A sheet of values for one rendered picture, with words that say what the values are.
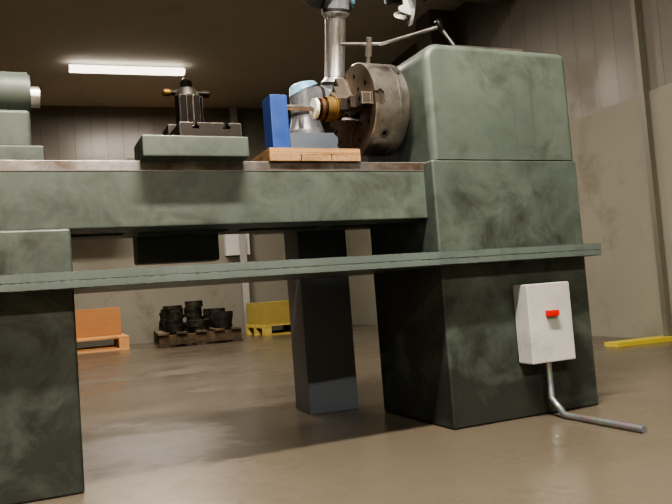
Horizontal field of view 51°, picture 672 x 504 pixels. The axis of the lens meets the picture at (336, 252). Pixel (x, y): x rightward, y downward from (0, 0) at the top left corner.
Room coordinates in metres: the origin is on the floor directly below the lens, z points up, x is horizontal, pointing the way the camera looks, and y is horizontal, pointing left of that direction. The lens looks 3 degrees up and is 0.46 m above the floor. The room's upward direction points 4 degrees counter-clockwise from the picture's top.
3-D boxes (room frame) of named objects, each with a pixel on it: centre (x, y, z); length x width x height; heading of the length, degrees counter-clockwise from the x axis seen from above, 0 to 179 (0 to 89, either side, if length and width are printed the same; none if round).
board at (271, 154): (2.32, 0.11, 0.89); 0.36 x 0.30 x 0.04; 24
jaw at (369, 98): (2.32, -0.12, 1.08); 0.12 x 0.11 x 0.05; 24
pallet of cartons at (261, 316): (9.16, 0.59, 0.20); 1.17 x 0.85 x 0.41; 109
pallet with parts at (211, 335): (8.48, 1.74, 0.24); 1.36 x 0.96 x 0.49; 19
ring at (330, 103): (2.37, -0.01, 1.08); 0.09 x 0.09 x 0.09; 24
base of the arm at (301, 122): (2.89, 0.08, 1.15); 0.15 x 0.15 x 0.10
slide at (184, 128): (2.20, 0.42, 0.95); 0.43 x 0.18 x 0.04; 24
